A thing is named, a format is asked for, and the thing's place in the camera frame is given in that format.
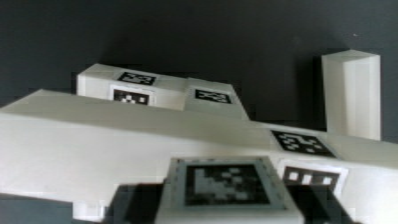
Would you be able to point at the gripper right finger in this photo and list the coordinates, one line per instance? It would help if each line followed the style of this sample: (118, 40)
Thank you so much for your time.
(319, 205)

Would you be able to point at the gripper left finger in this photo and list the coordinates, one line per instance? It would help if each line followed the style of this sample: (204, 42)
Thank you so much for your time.
(134, 206)

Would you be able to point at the small white tag cube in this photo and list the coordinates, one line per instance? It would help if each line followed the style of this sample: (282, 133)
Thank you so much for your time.
(225, 191)

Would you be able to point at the white chair back frame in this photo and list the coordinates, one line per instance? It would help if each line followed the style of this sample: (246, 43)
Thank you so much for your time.
(85, 144)

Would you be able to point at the white chair leg block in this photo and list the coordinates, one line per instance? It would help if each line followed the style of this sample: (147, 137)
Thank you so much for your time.
(212, 99)
(133, 86)

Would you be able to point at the white L-shaped fence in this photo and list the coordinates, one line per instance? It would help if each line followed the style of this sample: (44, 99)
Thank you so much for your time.
(351, 69)

